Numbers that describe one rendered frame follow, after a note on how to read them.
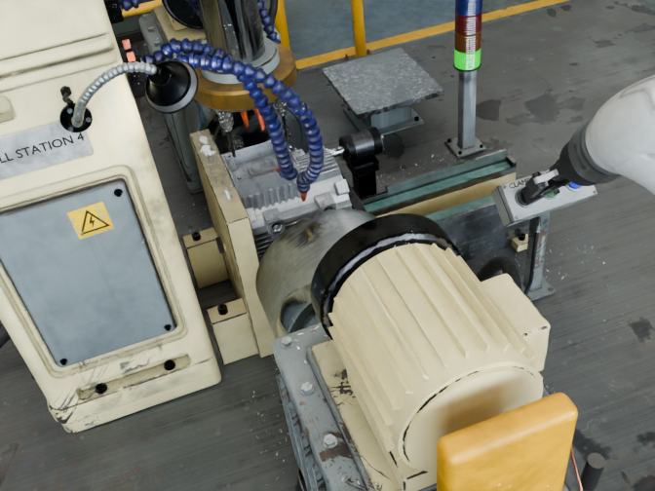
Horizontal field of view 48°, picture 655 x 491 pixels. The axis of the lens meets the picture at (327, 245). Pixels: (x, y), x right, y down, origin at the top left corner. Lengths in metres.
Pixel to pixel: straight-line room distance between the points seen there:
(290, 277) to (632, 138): 0.51
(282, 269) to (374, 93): 0.90
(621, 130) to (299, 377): 0.50
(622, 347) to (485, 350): 0.79
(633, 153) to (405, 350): 0.41
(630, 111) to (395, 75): 1.13
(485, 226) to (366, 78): 0.63
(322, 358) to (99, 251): 0.40
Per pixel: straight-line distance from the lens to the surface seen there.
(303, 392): 0.94
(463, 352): 0.71
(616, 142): 1.00
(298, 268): 1.11
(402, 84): 1.98
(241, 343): 1.43
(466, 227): 1.54
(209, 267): 1.59
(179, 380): 1.39
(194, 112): 1.61
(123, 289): 1.22
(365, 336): 0.78
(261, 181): 1.32
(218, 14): 1.17
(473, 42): 1.77
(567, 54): 2.37
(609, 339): 1.49
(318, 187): 1.37
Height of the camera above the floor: 1.90
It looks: 42 degrees down
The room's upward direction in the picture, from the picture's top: 8 degrees counter-clockwise
